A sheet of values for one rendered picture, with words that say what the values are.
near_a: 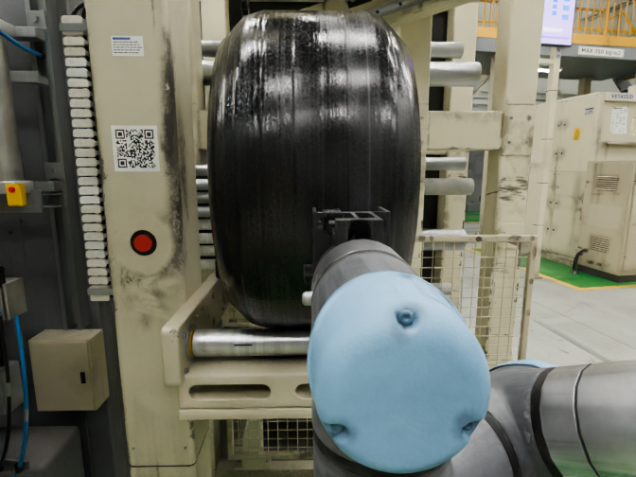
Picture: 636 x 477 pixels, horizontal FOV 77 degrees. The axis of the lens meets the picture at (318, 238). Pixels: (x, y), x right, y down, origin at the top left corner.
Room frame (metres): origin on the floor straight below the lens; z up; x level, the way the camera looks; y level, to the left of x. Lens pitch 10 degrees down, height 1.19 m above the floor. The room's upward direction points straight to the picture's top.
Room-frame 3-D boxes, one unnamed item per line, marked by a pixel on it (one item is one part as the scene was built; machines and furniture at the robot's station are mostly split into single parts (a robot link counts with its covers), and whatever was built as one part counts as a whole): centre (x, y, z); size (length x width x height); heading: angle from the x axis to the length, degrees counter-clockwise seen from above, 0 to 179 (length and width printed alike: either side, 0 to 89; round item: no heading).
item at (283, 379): (0.63, 0.05, 0.84); 0.36 x 0.09 x 0.06; 91
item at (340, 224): (0.36, -0.03, 1.11); 0.12 x 0.08 x 0.09; 1
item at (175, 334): (0.77, 0.23, 0.90); 0.40 x 0.03 x 0.10; 1
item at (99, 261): (0.72, 0.39, 1.19); 0.05 x 0.04 x 0.48; 1
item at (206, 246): (1.15, 0.28, 1.05); 0.20 x 0.15 x 0.30; 91
